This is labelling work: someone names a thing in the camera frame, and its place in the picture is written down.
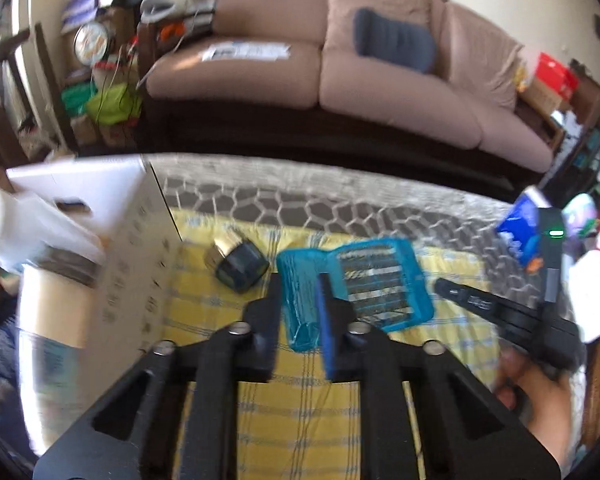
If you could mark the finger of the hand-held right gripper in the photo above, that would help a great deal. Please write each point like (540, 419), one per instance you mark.
(470, 302)

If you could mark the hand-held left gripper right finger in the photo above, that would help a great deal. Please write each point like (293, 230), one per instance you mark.
(328, 340)

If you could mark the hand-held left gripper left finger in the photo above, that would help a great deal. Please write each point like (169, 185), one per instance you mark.
(262, 340)

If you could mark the teal plastic bit case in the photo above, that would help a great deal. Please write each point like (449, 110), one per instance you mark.
(380, 280)

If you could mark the person's right hand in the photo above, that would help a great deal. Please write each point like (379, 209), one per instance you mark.
(547, 410)

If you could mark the white tissue box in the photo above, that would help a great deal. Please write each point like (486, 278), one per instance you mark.
(595, 290)

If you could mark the small dark jar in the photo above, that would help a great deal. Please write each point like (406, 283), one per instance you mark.
(242, 270)

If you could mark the yellow plaid cloth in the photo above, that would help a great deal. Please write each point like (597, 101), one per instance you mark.
(290, 410)

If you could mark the blue white tissue roll pack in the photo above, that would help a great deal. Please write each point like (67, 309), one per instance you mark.
(517, 225)

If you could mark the teal white plastic container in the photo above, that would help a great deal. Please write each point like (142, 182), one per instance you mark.
(580, 215)

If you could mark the white cardboard box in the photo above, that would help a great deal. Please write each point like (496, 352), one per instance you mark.
(130, 195)

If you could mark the beige cylindrical container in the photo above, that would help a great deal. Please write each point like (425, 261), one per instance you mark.
(60, 305)

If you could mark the brown cardboard box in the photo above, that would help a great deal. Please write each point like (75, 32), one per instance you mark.
(540, 95)

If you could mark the dark wooden bookshelf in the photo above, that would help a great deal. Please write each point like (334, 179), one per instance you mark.
(587, 95)

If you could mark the red box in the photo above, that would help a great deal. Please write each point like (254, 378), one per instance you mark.
(555, 75)

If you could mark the white plastic bag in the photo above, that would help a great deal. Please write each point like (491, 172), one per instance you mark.
(30, 225)

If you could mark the beige sofa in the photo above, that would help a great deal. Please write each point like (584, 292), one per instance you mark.
(260, 80)

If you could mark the blue-grey cushion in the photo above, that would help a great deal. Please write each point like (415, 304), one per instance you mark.
(395, 40)

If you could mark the lime green bag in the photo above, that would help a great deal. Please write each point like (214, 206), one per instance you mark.
(115, 105)

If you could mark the white printed paper sheet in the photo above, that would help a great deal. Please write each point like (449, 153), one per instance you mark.
(245, 51)

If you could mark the green plastic bag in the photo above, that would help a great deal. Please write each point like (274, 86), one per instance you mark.
(77, 100)

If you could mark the orange object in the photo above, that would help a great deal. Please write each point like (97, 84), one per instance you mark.
(172, 31)

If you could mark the dark wooden chair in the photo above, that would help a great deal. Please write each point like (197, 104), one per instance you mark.
(50, 80)

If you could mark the round printed tin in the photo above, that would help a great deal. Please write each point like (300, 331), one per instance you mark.
(91, 42)

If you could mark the wall switch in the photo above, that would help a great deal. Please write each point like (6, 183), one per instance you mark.
(599, 26)

